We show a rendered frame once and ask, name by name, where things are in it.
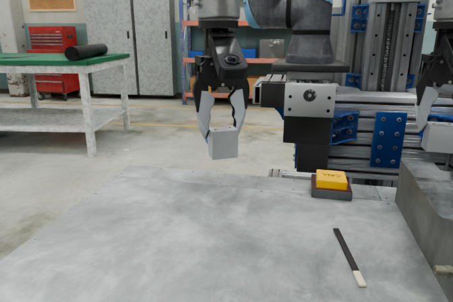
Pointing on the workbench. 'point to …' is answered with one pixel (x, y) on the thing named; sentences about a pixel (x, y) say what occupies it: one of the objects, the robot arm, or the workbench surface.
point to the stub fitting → (443, 271)
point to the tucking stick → (350, 259)
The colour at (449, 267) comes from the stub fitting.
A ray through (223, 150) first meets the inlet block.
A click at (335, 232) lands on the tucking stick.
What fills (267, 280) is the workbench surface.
